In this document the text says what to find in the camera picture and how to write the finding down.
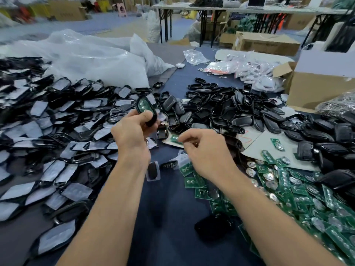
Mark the person's right hand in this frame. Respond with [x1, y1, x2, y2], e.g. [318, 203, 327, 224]
[177, 128, 239, 183]

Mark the person's left hand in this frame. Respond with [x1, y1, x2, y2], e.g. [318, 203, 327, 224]
[111, 109, 162, 164]

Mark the small green circuit board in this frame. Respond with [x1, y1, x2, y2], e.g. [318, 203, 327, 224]
[139, 98, 153, 114]

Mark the pile of black shell halves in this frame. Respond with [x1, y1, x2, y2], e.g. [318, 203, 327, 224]
[158, 76, 300, 147]

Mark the lone glossy black shell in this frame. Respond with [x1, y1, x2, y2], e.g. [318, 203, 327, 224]
[194, 213, 235, 243]

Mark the pile of shells with pads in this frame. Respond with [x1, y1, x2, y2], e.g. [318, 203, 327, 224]
[0, 55, 167, 264]

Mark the pile of green circuit boards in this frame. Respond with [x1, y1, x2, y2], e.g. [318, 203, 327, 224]
[169, 133, 355, 266]

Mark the pile of assembled black fobs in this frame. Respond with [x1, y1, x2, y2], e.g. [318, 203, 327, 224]
[283, 110, 355, 203]

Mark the person's left forearm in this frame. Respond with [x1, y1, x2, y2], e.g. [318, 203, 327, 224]
[55, 155, 152, 266]

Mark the person's right forearm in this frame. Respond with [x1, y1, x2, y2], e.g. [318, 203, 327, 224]
[219, 166, 345, 266]

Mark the clear plastic film piece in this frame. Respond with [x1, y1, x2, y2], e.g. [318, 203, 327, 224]
[176, 153, 192, 170]

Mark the clear bag with red label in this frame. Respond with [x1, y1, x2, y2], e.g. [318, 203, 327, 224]
[203, 60, 240, 75]

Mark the large white plastic bag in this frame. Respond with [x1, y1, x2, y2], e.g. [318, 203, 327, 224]
[0, 28, 175, 89]

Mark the heap of clear parts bags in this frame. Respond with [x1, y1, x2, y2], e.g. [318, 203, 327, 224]
[234, 55, 285, 93]

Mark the small crumpled clear plastic bag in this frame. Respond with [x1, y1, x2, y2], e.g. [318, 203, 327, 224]
[183, 48, 210, 65]

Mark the white sack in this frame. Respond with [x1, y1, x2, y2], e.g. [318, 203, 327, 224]
[144, 9, 162, 44]

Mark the brown cardboard box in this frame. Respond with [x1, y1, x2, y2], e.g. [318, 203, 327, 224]
[232, 31, 301, 57]

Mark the pink plastic stool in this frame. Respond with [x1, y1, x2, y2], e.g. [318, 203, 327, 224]
[115, 3, 128, 18]

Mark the large open cardboard box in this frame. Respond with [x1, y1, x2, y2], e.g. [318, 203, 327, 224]
[273, 48, 355, 112]

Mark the clear bag of metal parts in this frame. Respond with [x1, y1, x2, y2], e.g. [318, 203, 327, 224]
[316, 91, 355, 117]

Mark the tan cardboard box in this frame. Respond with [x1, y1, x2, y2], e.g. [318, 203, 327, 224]
[47, 0, 87, 21]

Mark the heap of black parts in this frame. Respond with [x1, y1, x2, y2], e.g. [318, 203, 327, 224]
[190, 0, 224, 8]

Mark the long white table top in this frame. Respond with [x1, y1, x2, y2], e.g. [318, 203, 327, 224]
[151, 4, 350, 16]

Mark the black metal table frame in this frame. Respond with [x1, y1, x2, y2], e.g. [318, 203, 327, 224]
[157, 7, 225, 47]

